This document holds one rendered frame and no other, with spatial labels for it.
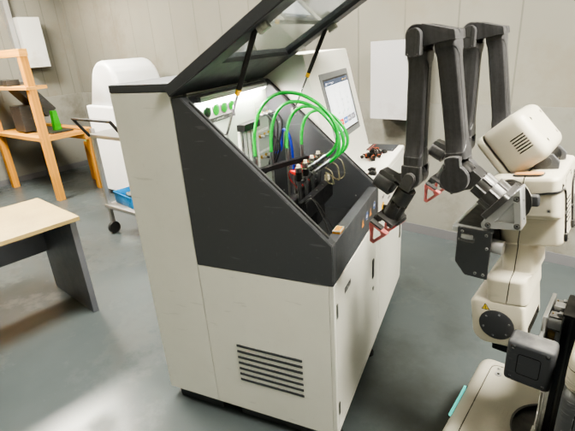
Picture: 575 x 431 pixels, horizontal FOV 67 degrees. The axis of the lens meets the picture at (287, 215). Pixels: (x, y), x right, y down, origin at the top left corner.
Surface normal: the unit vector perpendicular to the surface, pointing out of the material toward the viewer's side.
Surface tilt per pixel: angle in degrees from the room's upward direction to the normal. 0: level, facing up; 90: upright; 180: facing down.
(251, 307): 90
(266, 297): 90
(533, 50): 90
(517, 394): 0
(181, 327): 90
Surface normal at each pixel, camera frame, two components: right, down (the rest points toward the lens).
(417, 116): -0.58, 0.33
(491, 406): -0.07, -0.93
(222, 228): -0.40, 0.36
